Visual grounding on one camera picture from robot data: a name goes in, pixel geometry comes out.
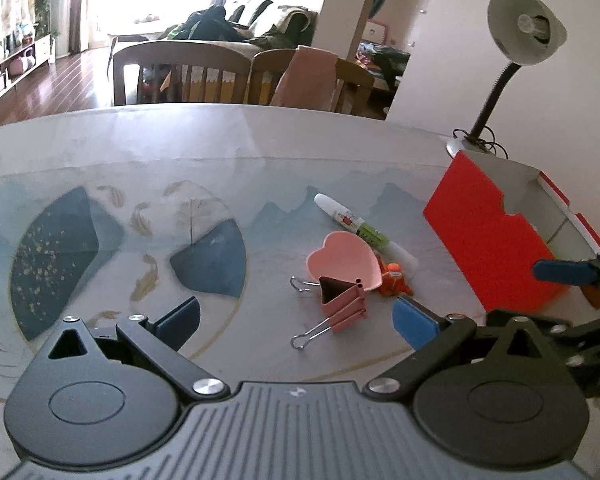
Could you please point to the dark clothes pile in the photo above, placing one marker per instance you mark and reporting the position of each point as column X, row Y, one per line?
column 205, row 25

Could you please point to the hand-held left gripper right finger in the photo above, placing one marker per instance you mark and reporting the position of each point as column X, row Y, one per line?
column 415, row 320

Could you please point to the colourful clothes pile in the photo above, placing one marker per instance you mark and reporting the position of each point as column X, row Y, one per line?
column 385, row 57

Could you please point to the red cardboard box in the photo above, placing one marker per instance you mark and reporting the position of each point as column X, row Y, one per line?
column 485, row 240

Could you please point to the wide dark wooden chair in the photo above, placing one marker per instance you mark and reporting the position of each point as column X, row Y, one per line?
column 180, row 67

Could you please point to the pink cloth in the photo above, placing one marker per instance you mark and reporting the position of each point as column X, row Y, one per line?
column 305, row 80

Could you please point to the pink binder clip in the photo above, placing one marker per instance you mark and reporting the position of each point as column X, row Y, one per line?
column 345, row 310

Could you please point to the pink heart-shaped dish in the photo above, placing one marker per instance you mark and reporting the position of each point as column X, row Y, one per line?
column 342, row 257

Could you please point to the sofa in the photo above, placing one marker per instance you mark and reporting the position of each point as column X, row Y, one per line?
column 275, row 22

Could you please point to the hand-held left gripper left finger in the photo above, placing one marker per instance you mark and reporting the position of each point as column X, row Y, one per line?
column 177, row 322

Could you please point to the grey desk lamp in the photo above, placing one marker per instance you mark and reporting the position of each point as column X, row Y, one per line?
column 525, row 25

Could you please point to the white tv cabinet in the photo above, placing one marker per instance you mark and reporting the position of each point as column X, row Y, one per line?
column 15, row 67

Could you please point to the pink child chair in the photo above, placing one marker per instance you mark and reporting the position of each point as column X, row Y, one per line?
column 376, row 32

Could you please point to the orange toy figure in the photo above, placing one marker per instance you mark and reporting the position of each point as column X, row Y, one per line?
column 395, row 280

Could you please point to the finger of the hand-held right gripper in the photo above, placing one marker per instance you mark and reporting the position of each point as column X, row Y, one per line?
column 595, row 335
column 565, row 271

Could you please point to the wooden chair with pink cloth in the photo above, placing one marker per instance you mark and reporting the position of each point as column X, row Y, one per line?
column 352, row 87

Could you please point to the white green marker pen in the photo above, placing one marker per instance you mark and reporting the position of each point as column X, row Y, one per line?
column 365, row 230

